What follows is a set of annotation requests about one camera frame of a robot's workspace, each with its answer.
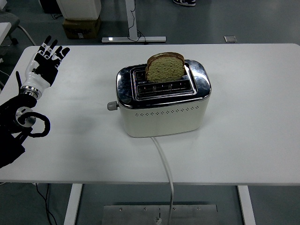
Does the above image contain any black box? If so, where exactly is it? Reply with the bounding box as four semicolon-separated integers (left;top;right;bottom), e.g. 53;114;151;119
38;0;62;14

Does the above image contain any brown cardboard box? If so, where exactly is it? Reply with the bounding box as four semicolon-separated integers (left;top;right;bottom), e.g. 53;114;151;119
62;16;102;40

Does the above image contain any grey toaster lever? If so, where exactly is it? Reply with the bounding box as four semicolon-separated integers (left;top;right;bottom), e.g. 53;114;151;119
107;100;120;111

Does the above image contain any cream and chrome toaster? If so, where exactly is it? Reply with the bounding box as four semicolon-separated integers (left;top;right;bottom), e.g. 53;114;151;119
107;59;212;138

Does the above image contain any white hose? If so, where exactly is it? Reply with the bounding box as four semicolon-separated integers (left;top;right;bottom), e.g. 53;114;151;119
17;24;37;46

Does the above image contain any black cable under table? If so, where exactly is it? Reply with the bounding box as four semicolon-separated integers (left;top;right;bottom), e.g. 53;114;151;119
35;183;58;225

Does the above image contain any person's shoe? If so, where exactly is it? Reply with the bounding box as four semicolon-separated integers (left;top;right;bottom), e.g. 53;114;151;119
173;0;196;7

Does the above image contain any brown bread slice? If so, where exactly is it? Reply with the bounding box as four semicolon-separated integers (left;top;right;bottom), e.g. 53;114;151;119
144;52;186;83

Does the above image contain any white desk stand with foot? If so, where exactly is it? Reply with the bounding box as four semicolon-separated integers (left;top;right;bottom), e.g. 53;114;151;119
101;0;167;44

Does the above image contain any white container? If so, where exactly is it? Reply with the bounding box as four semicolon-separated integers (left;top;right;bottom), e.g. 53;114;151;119
56;0;103;20

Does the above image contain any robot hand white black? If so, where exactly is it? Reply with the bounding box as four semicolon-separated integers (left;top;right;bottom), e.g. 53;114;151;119
22;35;70;91

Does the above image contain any grey office chair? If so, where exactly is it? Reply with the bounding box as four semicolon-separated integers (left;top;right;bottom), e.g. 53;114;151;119
0;9;21;45

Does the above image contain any white side table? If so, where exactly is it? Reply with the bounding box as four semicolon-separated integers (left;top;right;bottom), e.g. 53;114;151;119
0;22;12;45

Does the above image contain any thin black cable on stand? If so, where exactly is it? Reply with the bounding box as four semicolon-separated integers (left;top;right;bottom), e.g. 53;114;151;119
127;0;149;45

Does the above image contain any white table leg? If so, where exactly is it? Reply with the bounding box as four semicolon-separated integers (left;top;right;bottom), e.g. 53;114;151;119
63;183;83;225
237;185;256;225

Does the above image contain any white power cord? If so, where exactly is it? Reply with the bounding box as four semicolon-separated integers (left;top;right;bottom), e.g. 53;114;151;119
150;137;175;225

